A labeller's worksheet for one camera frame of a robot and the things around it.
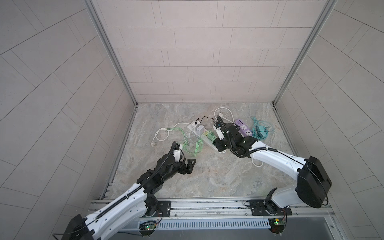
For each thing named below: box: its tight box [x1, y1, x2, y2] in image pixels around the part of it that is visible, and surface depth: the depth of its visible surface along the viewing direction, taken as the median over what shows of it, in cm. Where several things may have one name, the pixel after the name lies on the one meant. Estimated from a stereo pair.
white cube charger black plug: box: [187, 120, 200, 131], surface depth 96 cm
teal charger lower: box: [257, 131, 267, 139], surface depth 98 cm
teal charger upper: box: [257, 126, 265, 132], surface depth 101 cm
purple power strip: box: [235, 119, 252, 137], surface depth 101 cm
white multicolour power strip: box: [187, 121, 226, 154], surface depth 96 cm
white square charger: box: [196, 124, 204, 136], surface depth 95 cm
